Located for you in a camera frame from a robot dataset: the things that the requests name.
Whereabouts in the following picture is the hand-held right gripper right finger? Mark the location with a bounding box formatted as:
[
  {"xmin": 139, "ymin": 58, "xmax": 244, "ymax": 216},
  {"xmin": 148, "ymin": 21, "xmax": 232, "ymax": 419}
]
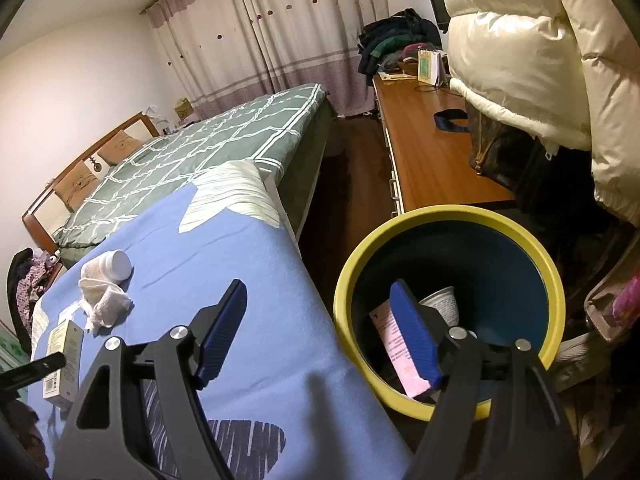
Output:
[{"xmin": 389, "ymin": 280, "xmax": 586, "ymax": 480}]

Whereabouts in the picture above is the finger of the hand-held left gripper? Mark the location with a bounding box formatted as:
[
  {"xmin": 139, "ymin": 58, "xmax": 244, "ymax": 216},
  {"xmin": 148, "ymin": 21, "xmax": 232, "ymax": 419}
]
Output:
[{"xmin": 0, "ymin": 352, "xmax": 67, "ymax": 393}]

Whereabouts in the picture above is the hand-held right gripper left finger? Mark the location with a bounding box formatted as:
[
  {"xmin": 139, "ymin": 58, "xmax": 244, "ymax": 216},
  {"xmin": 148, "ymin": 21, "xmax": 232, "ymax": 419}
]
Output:
[{"xmin": 52, "ymin": 279, "xmax": 248, "ymax": 480}]

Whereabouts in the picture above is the pink carton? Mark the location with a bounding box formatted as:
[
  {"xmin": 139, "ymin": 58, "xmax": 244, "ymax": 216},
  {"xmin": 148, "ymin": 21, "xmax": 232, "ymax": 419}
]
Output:
[{"xmin": 369, "ymin": 300, "xmax": 436, "ymax": 401}]

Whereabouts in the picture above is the pale green cardboard box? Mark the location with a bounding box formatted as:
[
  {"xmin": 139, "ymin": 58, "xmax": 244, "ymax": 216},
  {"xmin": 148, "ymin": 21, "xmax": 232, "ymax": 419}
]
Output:
[{"xmin": 42, "ymin": 320, "xmax": 85, "ymax": 409}]

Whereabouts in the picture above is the white paper cup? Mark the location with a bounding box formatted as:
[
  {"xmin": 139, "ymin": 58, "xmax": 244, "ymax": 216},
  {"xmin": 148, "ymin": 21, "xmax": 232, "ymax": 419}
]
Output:
[{"xmin": 417, "ymin": 286, "xmax": 461, "ymax": 328}]

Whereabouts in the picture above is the yellow and blue waste bin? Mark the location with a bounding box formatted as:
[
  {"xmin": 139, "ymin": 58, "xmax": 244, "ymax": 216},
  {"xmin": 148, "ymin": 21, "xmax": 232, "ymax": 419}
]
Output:
[{"xmin": 332, "ymin": 205, "xmax": 566, "ymax": 423}]

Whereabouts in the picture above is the painted wardrobe door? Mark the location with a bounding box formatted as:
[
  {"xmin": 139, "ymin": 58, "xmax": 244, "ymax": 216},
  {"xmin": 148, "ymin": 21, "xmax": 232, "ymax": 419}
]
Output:
[{"xmin": 0, "ymin": 317, "xmax": 31, "ymax": 376}]

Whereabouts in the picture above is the clothes heap on chair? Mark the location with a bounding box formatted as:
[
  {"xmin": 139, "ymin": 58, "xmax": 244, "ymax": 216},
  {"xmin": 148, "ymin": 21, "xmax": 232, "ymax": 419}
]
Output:
[{"xmin": 7, "ymin": 247, "xmax": 66, "ymax": 341}]

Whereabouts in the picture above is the blue printed blanket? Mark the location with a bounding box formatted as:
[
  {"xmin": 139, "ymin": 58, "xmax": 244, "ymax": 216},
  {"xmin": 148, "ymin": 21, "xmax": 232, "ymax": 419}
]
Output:
[{"xmin": 20, "ymin": 160, "xmax": 416, "ymax": 480}]

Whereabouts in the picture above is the white crumpled tissue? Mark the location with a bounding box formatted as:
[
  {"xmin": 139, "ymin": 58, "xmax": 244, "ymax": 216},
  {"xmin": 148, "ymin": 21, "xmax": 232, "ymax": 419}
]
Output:
[{"xmin": 77, "ymin": 275, "xmax": 134, "ymax": 335}]

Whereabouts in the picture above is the white pill bottle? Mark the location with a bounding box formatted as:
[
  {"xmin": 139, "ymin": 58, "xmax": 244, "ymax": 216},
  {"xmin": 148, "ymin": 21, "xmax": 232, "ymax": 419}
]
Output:
[{"xmin": 80, "ymin": 250, "xmax": 134, "ymax": 283}]

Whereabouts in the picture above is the wooden desk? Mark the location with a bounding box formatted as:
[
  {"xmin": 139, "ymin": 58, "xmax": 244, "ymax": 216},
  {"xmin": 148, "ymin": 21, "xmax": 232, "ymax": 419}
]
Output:
[{"xmin": 372, "ymin": 72, "xmax": 518, "ymax": 216}]

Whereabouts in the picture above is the tan pillow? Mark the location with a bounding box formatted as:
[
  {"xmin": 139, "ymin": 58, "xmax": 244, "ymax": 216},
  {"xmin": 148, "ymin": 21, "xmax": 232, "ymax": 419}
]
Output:
[
  {"xmin": 97, "ymin": 130, "xmax": 143, "ymax": 166},
  {"xmin": 52, "ymin": 170, "xmax": 103, "ymax": 213}
]

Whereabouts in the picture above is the wooden bed headboard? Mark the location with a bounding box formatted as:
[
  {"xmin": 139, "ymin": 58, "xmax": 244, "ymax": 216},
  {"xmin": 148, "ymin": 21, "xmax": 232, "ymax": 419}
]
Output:
[{"xmin": 21, "ymin": 112, "xmax": 162, "ymax": 256}]

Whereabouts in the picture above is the brown patterned handbag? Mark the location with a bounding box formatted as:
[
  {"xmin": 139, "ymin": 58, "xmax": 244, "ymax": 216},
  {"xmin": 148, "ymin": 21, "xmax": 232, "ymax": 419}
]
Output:
[{"xmin": 467, "ymin": 105, "xmax": 546, "ymax": 196}]

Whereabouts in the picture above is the green checked duvet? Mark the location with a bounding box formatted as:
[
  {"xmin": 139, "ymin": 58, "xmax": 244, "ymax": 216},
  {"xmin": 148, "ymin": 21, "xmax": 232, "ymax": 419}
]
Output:
[{"xmin": 51, "ymin": 82, "xmax": 331, "ymax": 256}]

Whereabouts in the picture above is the black bag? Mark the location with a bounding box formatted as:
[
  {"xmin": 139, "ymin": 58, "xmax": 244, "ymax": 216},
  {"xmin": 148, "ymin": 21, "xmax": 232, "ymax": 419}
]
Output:
[{"xmin": 515, "ymin": 135, "xmax": 601, "ymax": 216}]

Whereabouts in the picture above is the pink plastic bag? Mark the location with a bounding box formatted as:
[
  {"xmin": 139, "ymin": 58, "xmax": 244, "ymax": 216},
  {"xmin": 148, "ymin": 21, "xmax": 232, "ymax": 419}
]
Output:
[{"xmin": 612, "ymin": 270, "xmax": 640, "ymax": 331}]

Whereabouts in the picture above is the green desk calendar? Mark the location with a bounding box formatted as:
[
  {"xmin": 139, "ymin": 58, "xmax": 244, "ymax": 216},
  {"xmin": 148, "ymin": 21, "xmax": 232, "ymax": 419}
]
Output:
[{"xmin": 416, "ymin": 49, "xmax": 443, "ymax": 86}]

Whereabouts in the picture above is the pile of dark clothes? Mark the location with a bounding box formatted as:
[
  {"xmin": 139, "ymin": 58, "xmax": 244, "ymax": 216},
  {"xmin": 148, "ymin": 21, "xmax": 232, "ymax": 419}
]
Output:
[{"xmin": 356, "ymin": 8, "xmax": 443, "ymax": 78}]

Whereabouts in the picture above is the beige and mauve curtain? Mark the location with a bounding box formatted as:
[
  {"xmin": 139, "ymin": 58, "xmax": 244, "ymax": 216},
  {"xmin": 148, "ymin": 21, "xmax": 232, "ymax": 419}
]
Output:
[{"xmin": 142, "ymin": 0, "xmax": 426, "ymax": 121}]

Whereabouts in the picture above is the cream puffer jacket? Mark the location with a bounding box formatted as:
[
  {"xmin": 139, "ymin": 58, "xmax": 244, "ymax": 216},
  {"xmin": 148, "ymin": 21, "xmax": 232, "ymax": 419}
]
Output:
[{"xmin": 440, "ymin": 0, "xmax": 640, "ymax": 221}]

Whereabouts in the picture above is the dark blue strap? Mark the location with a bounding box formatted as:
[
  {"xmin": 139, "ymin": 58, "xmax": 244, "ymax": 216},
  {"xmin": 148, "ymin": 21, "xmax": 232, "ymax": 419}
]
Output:
[{"xmin": 432, "ymin": 108, "xmax": 471, "ymax": 133}]

